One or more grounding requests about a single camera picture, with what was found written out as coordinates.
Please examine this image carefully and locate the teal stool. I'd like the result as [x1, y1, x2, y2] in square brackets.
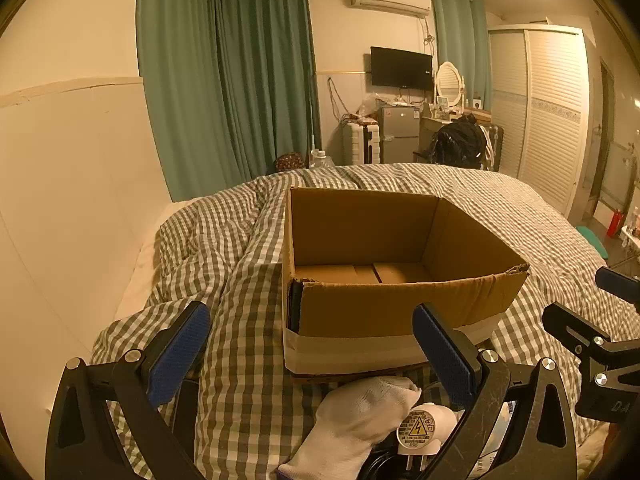
[575, 225, 609, 261]

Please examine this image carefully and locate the wide green curtain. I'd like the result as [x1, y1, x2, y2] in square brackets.
[136, 0, 321, 201]

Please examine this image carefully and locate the white oval mirror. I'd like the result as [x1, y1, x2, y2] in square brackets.
[434, 61, 467, 107]

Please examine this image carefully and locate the black wall television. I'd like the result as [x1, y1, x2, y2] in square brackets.
[370, 46, 434, 90]

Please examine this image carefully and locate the long white sock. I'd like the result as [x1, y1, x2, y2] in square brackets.
[277, 375, 423, 480]

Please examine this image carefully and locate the wooden dressing table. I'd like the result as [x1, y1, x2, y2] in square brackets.
[419, 109, 493, 156]

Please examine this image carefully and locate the brown patterned cushion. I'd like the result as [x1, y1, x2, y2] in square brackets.
[275, 152, 306, 173]

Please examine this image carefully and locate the white bed sheet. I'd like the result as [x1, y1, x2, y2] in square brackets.
[114, 199, 201, 321]

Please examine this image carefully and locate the white louvered wardrobe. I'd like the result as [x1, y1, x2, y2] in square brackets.
[487, 24, 596, 216]

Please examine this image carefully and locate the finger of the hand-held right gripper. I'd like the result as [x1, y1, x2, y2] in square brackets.
[541, 301, 621, 358]
[595, 266, 640, 304]

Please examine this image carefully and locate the brown cardboard box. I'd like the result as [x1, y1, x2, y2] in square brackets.
[281, 187, 531, 380]

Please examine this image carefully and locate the small silver fridge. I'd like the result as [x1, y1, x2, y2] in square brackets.
[376, 105, 421, 165]

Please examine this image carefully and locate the black backpack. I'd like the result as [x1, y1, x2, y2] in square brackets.
[430, 115, 488, 168]

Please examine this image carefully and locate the white power plug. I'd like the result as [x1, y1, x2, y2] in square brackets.
[396, 402, 463, 472]

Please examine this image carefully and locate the black cable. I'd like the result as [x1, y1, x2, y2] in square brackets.
[357, 440, 401, 480]

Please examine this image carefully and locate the narrow green curtain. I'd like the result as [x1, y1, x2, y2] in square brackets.
[431, 0, 493, 111]

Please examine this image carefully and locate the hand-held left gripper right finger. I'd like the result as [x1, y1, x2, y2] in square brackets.
[411, 302, 583, 480]

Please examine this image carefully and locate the white ribbed suitcase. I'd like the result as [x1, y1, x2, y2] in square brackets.
[342, 122, 382, 166]

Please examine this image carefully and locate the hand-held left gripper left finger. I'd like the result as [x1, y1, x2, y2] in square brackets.
[45, 301, 213, 480]

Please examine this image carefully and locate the grey checkered blanket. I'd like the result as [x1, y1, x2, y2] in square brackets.
[92, 162, 623, 480]

